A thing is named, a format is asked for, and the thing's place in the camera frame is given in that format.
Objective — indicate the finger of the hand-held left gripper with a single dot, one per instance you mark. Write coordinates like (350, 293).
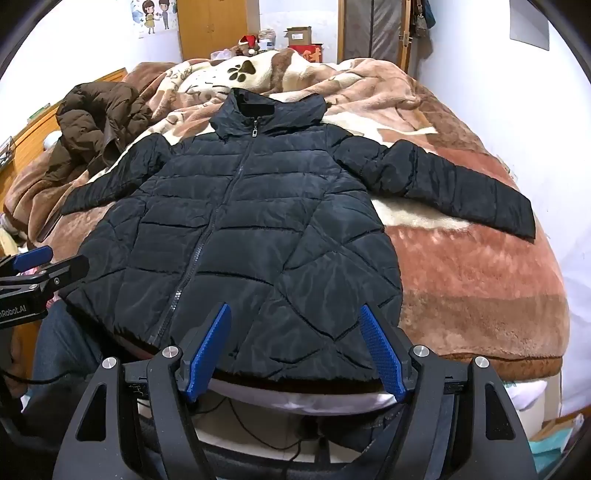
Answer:
(69, 272)
(32, 258)

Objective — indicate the crumpled white plastic bag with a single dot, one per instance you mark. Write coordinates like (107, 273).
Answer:
(220, 54)

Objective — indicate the cartoon wall poster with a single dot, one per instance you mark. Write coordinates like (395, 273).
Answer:
(154, 16)

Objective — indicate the teal carton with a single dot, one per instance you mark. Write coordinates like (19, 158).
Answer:
(547, 452)

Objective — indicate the clear plastic jar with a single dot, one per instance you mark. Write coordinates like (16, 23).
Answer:
(267, 40)

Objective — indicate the brown puffer jacket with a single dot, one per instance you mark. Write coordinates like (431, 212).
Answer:
(92, 115)

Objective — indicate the wooden headboard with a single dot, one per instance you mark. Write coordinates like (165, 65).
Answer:
(32, 124)

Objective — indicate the black puffer jacket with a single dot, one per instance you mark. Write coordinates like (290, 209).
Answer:
(258, 207)

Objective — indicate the red box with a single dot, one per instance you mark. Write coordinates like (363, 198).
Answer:
(309, 53)

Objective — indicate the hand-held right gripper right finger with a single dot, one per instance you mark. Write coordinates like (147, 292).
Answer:
(381, 355)

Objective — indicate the tan cardboard piece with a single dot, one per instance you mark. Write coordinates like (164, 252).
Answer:
(558, 427)

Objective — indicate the green book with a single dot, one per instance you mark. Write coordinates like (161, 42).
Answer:
(39, 113)

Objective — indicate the dark blue hanging bag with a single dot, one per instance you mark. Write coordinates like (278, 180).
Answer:
(430, 11)

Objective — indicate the wooden wardrobe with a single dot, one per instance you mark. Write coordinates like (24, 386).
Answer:
(207, 32)

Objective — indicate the open cardboard box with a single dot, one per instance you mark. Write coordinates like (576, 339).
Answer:
(300, 36)

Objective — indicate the plush toy with santa hat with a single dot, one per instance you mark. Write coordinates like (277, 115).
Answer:
(247, 44)

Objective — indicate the person's blue jeans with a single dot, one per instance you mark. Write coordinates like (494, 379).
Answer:
(69, 350)

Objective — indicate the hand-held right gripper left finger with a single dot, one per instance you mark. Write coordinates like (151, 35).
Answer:
(210, 355)

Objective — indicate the grey fabric wardrobe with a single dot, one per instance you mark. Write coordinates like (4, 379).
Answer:
(369, 27)

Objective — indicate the brown paw print blanket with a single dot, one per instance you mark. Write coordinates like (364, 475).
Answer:
(461, 286)

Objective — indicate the brown hanging handbag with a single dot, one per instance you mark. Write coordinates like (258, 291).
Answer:
(420, 23)

